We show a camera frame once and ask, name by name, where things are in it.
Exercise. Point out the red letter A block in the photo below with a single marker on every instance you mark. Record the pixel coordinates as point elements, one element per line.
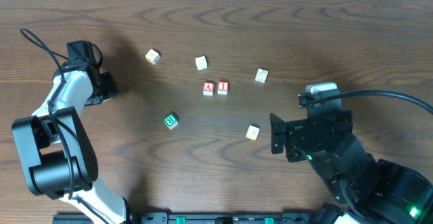
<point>208,88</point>

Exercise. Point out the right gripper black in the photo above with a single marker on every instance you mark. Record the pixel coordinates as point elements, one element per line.
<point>289,138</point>

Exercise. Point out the white block right of centre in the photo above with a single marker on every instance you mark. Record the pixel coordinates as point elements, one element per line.
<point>261,75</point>

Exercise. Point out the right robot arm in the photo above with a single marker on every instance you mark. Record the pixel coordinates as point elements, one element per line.
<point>376,191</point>

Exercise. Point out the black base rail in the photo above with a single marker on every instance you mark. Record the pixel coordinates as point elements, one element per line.
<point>285,218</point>

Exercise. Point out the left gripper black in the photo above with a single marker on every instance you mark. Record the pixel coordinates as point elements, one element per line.
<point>106,86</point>

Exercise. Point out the green letter R block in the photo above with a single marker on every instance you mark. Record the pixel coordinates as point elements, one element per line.
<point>171,121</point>

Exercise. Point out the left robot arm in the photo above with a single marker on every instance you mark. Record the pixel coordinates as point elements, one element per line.
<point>57,158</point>

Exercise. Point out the yellow edged block upper left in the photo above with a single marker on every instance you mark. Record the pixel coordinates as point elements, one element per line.
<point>152,56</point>

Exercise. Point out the red letter I block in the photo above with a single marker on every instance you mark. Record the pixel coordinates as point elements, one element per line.
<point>223,87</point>

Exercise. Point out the white block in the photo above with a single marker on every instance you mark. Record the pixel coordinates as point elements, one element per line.
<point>201,63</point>
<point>261,75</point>

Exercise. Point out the yellow patterned block lower centre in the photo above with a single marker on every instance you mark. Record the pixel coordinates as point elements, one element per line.
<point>252,132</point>

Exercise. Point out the white block centre top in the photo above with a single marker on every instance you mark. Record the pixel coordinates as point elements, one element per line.
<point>201,63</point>

